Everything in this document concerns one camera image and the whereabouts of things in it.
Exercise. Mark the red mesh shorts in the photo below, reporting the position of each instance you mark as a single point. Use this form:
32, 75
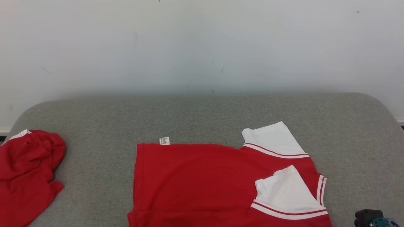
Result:
25, 176

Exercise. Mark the red jersey with white sleeves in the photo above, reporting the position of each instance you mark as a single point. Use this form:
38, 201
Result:
195, 179

